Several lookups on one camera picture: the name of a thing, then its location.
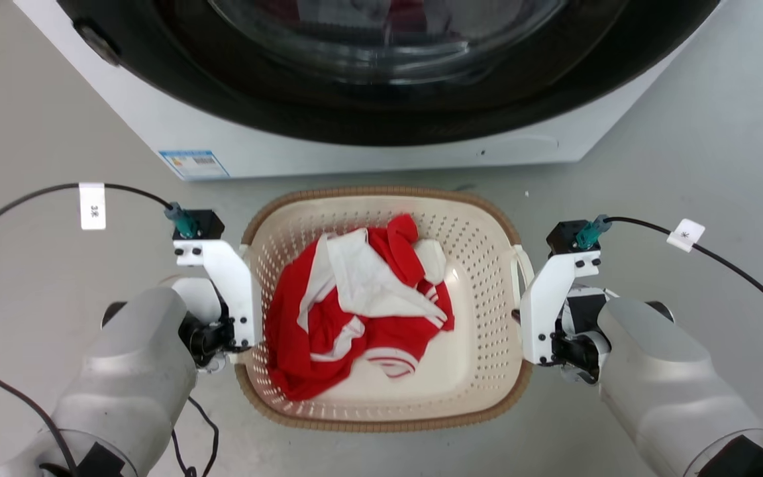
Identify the white washing machine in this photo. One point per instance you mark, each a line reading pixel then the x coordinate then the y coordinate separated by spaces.
pixel 156 126

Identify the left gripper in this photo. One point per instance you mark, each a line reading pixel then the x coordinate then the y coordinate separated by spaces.
pixel 204 339

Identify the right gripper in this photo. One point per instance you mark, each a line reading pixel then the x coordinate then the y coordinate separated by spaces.
pixel 579 334

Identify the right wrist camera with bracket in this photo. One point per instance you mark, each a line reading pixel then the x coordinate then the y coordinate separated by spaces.
pixel 547 298

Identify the red and white garment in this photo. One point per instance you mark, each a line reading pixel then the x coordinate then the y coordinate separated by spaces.
pixel 328 331

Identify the black round washer door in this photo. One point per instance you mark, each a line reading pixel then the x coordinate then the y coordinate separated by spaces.
pixel 328 112

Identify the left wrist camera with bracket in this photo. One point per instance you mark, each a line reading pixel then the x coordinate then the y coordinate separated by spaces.
pixel 226 278

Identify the blue white energy label sticker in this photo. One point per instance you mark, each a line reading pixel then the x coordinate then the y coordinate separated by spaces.
pixel 194 163

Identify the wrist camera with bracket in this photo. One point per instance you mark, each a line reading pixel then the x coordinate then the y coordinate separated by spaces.
pixel 226 278
pixel 547 298

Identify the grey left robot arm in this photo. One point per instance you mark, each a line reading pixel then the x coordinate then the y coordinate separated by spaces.
pixel 130 377

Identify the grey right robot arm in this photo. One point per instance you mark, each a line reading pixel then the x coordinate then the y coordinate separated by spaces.
pixel 666 377

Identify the cream perforated laundry basket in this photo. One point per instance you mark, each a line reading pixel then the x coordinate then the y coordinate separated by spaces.
pixel 481 344

